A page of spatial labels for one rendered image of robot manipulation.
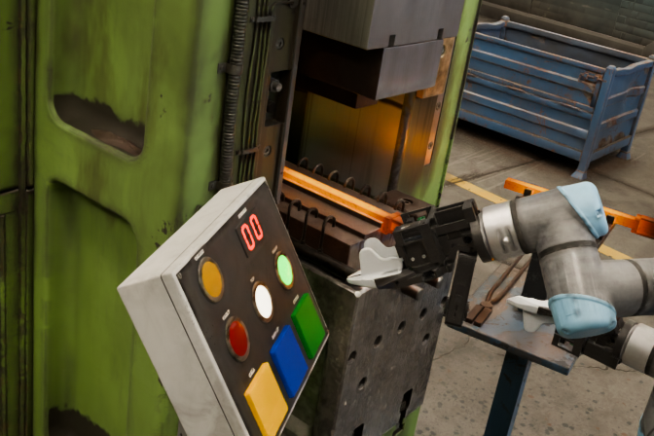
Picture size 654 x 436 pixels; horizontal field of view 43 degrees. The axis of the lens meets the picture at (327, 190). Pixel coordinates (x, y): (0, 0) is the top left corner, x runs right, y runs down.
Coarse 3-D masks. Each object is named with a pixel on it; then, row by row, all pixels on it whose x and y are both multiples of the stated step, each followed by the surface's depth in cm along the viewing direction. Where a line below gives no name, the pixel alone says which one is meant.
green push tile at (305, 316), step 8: (304, 296) 125; (304, 304) 123; (312, 304) 126; (296, 312) 120; (304, 312) 122; (312, 312) 125; (296, 320) 119; (304, 320) 121; (312, 320) 124; (296, 328) 120; (304, 328) 121; (312, 328) 123; (320, 328) 126; (304, 336) 120; (312, 336) 123; (320, 336) 125; (304, 344) 120; (312, 344) 122; (312, 352) 121
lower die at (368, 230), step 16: (320, 176) 184; (288, 192) 174; (304, 192) 175; (352, 192) 178; (304, 208) 168; (320, 208) 168; (336, 208) 169; (352, 208) 168; (384, 208) 172; (320, 224) 164; (336, 224) 164; (352, 224) 163; (368, 224) 164; (336, 240) 159; (352, 240) 159; (384, 240) 167; (336, 256) 160; (352, 256) 159
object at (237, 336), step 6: (234, 324) 103; (240, 324) 104; (234, 330) 102; (240, 330) 104; (234, 336) 102; (240, 336) 103; (234, 342) 102; (240, 342) 103; (246, 342) 105; (234, 348) 101; (240, 348) 103; (246, 348) 104; (240, 354) 102
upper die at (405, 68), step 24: (312, 48) 152; (336, 48) 149; (360, 48) 145; (384, 48) 142; (408, 48) 148; (432, 48) 155; (312, 72) 153; (336, 72) 150; (360, 72) 146; (384, 72) 145; (408, 72) 151; (432, 72) 158; (384, 96) 148
